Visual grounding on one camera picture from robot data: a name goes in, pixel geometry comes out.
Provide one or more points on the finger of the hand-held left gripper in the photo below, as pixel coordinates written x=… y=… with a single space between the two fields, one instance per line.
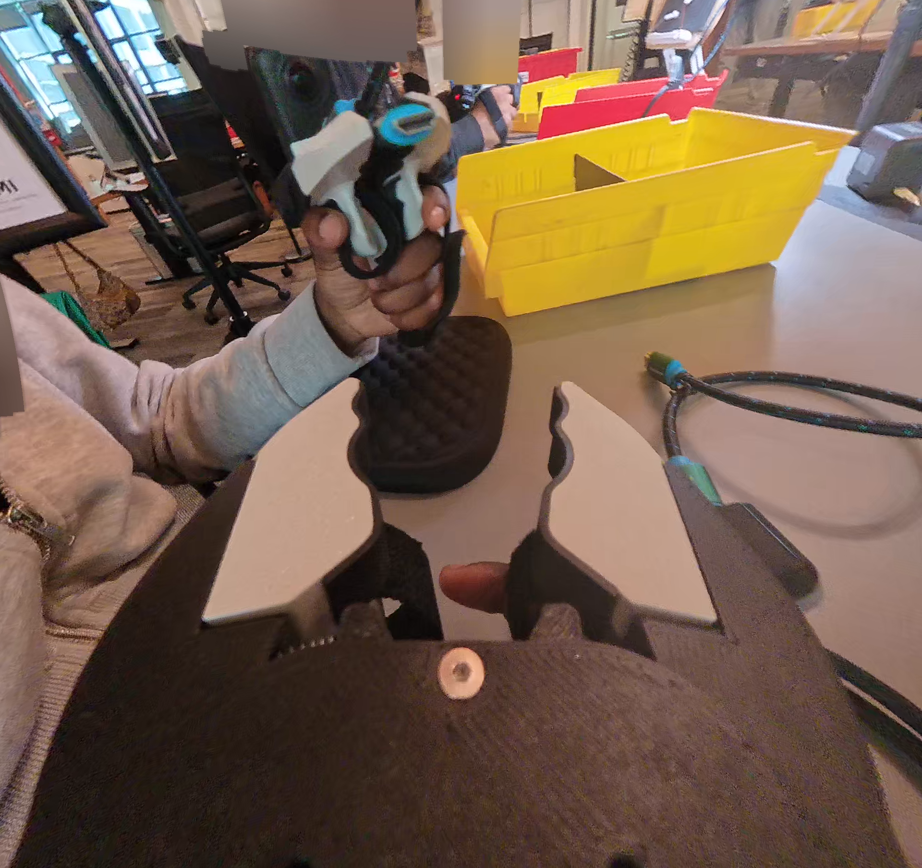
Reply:
x=324 y=151
x=436 y=133

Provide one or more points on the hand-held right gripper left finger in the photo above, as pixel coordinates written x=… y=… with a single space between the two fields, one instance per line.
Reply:
x=302 y=515

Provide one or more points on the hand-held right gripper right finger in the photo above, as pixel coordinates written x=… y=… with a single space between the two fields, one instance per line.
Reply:
x=619 y=522

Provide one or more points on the yellow plastic bin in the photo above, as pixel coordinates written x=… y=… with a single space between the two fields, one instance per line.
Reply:
x=835 y=18
x=648 y=248
x=533 y=101

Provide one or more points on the person's left forearm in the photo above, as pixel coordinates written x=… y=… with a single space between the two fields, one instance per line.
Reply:
x=216 y=392

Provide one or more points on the person's left hand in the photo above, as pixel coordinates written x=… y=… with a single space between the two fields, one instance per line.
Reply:
x=360 y=306

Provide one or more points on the black foam wrist pad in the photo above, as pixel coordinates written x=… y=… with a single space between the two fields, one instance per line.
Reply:
x=439 y=414

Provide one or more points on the black floor stand pole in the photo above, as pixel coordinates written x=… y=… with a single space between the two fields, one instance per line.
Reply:
x=113 y=79

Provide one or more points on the brown leather bag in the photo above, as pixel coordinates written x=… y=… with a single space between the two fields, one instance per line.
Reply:
x=108 y=299

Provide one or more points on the black framed paper sign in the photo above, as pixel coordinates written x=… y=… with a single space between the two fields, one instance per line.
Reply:
x=21 y=183

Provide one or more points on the green bag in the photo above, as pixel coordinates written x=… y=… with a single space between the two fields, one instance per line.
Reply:
x=68 y=309

